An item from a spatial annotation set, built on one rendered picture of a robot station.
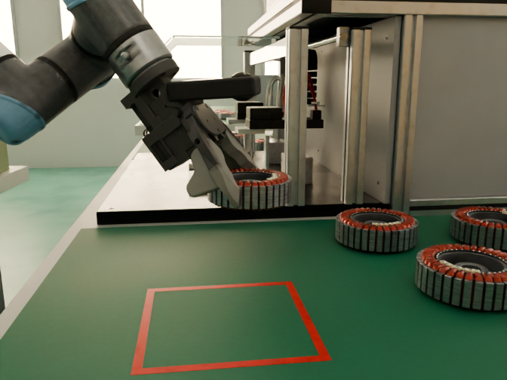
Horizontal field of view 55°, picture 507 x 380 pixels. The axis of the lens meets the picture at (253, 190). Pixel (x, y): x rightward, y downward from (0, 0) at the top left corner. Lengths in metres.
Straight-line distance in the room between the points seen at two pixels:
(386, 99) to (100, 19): 0.45
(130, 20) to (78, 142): 5.23
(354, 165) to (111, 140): 5.08
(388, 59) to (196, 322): 0.54
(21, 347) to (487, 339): 0.40
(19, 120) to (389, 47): 0.56
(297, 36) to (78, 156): 5.20
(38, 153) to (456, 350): 5.71
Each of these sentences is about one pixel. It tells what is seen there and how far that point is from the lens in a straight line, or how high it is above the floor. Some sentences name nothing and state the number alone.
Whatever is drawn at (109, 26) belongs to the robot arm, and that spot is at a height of 1.04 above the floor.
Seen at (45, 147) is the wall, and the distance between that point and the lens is 5.96.
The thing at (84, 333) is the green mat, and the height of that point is 0.75.
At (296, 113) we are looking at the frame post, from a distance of 0.79.
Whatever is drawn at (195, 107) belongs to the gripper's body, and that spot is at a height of 0.94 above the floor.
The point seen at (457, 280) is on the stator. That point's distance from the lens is 0.52.
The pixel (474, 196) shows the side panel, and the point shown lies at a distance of 0.91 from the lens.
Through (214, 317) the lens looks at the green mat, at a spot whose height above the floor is 0.75.
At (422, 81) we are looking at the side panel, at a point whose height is 0.97.
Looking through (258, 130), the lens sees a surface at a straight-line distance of 0.95.
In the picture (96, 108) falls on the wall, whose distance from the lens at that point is 5.79.
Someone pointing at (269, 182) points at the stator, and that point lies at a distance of 0.60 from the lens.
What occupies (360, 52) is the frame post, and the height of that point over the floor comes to 1.02.
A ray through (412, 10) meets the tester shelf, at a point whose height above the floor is 1.08.
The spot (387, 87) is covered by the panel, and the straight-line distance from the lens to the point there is 0.83.
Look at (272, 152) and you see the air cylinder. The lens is 1.20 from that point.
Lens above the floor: 0.97
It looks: 13 degrees down
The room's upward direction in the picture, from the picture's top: straight up
